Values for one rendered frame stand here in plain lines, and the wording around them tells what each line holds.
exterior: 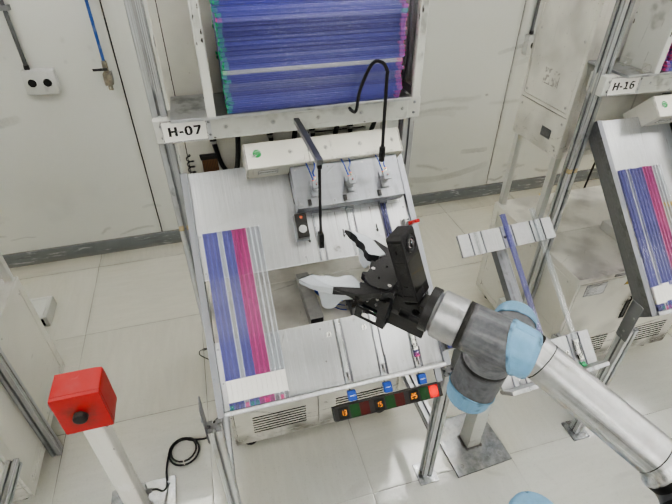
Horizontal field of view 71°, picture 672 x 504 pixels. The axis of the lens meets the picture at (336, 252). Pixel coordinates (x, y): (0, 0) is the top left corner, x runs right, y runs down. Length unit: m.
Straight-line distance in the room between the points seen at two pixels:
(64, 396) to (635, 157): 2.01
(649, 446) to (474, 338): 0.36
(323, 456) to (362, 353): 0.79
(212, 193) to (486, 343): 1.00
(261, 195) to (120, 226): 1.94
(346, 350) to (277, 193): 0.52
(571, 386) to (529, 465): 1.39
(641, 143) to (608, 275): 0.54
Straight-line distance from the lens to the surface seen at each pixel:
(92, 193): 3.20
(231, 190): 1.47
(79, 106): 2.99
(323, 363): 1.41
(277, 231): 1.43
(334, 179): 1.44
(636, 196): 1.98
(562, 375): 0.88
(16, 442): 2.16
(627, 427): 0.92
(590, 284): 2.20
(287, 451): 2.15
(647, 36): 2.00
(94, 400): 1.51
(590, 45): 2.02
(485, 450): 2.22
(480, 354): 0.71
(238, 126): 1.39
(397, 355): 1.46
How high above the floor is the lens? 1.85
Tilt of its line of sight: 37 degrees down
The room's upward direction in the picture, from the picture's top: straight up
